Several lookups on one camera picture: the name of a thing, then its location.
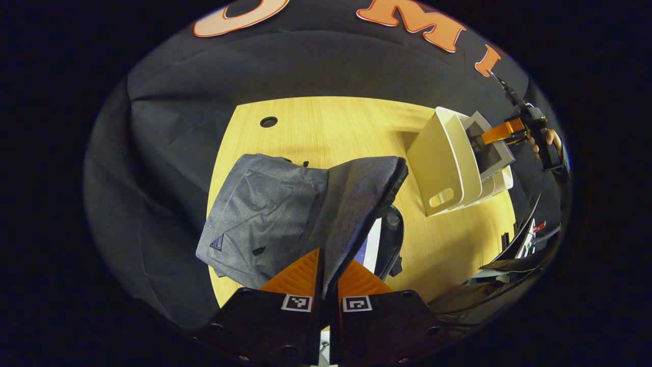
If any black backdrop cloth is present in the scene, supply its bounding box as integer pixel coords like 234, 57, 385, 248
84, 0, 566, 329

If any grey fabric schoolbag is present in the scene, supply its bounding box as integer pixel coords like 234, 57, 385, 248
196, 153, 409, 291

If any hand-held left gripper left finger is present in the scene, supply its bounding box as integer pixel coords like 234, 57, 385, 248
195, 247, 325, 366

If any white electronic device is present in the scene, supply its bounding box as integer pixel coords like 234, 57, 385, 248
514, 218, 547, 258

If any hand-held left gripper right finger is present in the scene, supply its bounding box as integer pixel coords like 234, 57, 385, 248
328, 258, 452, 366

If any white plastic bookshelf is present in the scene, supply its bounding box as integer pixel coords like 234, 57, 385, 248
406, 106, 514, 217

